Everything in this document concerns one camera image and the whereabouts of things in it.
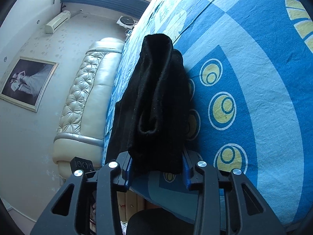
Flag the white standing fan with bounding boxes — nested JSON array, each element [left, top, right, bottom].
[[116, 16, 138, 30]]

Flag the black studded pants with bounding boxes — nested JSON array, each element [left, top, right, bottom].
[[105, 33, 190, 174]]

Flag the brown wooden cabinet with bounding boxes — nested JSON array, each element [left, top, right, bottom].
[[117, 190, 146, 222]]

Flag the white wall air conditioner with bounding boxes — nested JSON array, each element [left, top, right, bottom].
[[45, 10, 71, 34]]

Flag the cream tufted leather headboard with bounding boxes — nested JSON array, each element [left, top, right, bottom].
[[52, 38, 124, 179]]

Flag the blue patterned bed sheet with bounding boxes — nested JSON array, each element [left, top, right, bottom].
[[104, 0, 312, 226]]

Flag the framed wedding photo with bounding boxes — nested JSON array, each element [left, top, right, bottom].
[[1, 56, 59, 112]]

